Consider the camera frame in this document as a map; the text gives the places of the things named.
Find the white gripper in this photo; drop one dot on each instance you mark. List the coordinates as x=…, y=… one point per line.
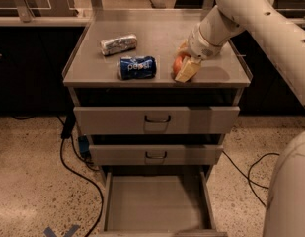
x=200, y=47

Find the red apple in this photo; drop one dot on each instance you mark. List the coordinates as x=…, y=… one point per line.
x=178, y=62

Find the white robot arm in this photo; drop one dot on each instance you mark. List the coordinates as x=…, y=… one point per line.
x=284, y=44

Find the grey drawer cabinet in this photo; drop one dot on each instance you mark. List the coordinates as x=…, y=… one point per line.
x=93, y=80

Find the middle drawer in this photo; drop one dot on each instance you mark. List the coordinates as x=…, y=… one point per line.
x=108, y=155

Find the top drawer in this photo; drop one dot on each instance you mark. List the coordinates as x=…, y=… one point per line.
x=155, y=120

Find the dark background counter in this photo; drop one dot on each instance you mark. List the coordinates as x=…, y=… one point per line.
x=32, y=59

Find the open bottom drawer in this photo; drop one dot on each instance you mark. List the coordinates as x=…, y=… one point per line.
x=175, y=205

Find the blue pepsi can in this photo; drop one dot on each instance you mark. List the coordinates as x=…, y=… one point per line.
x=137, y=67

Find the blue power adapter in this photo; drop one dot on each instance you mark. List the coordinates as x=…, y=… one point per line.
x=83, y=144

